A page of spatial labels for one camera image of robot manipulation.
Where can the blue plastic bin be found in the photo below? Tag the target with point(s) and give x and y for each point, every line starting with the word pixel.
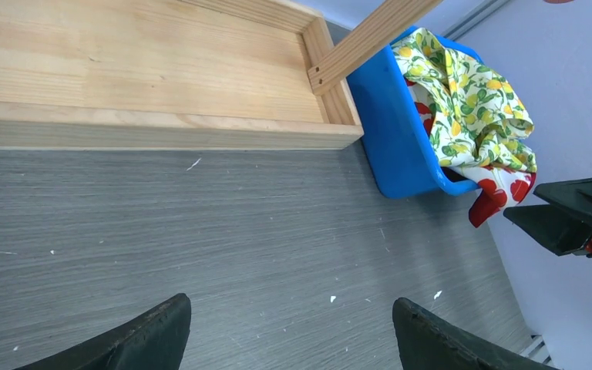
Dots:
pixel 395 140

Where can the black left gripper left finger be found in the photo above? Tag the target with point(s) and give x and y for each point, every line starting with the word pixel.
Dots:
pixel 156 339

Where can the lemon print skirt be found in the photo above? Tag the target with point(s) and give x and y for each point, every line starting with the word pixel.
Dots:
pixel 478 119

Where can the wooden hanger rack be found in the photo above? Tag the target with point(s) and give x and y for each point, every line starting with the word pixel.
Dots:
pixel 183 75

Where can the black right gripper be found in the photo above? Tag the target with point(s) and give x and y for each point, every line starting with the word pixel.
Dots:
pixel 563 225

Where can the red poppy print cloth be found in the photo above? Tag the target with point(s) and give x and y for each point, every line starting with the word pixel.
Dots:
pixel 500 187

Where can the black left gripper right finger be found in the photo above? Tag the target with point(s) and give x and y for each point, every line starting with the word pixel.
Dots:
pixel 426 341

